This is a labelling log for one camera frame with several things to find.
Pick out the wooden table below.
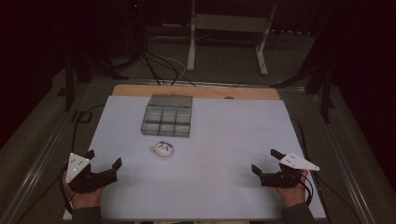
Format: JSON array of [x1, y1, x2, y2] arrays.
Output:
[[111, 83, 281, 101]]

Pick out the person's right hand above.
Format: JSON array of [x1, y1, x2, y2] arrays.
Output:
[[276, 169, 310, 208]]

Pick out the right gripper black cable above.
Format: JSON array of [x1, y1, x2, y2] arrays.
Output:
[[284, 105, 334, 224]]

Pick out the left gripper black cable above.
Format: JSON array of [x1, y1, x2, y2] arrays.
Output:
[[58, 104, 106, 216]]

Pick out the white metal stand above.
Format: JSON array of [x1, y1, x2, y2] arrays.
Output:
[[186, 0, 279, 77]]

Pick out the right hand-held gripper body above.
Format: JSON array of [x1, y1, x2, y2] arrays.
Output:
[[261, 151, 320, 189]]

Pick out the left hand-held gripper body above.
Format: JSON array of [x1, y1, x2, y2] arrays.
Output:
[[64, 152, 119, 194]]

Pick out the white table mat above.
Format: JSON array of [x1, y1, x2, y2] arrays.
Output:
[[63, 94, 327, 221]]

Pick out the white round plush toy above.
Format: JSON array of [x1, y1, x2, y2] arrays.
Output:
[[148, 140, 175, 158]]

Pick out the clear compartment storage box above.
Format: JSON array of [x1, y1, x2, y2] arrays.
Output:
[[140, 93, 193, 138]]

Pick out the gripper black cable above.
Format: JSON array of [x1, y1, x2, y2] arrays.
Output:
[[58, 104, 106, 216], [284, 105, 334, 224]]

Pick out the black tripod stand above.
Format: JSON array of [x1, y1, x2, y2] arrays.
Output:
[[270, 62, 337, 124], [55, 52, 130, 112]]

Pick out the person's left hand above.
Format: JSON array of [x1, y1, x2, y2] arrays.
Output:
[[62, 170, 105, 211]]

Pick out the bundle of floor cables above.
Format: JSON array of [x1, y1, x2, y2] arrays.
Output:
[[124, 31, 197, 88]]

